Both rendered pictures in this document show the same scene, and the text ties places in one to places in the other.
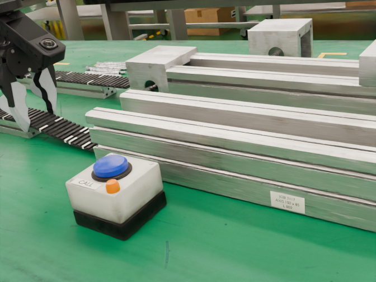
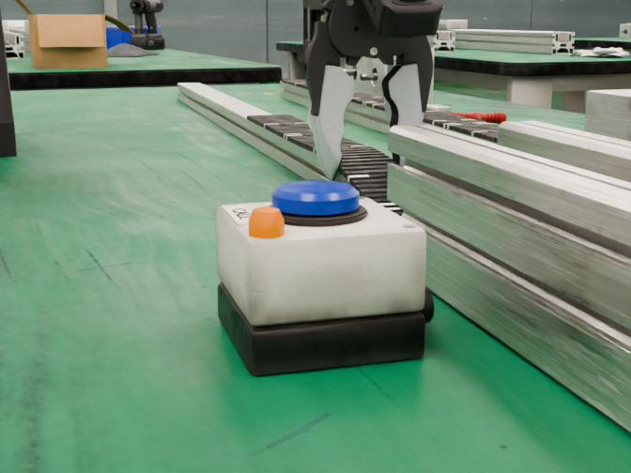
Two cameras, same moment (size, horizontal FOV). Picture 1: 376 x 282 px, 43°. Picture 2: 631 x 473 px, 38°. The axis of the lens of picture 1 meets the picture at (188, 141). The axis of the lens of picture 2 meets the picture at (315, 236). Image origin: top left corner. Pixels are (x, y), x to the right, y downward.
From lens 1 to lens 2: 0.27 m
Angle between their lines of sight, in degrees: 35
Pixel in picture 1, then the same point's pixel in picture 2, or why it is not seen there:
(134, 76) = (594, 129)
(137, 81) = not seen: hidden behind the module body
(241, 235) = not seen: outside the picture
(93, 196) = (232, 239)
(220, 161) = (583, 281)
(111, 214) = (243, 292)
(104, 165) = (295, 188)
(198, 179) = (532, 330)
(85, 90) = not seen: hidden behind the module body
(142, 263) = (223, 425)
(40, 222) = (173, 296)
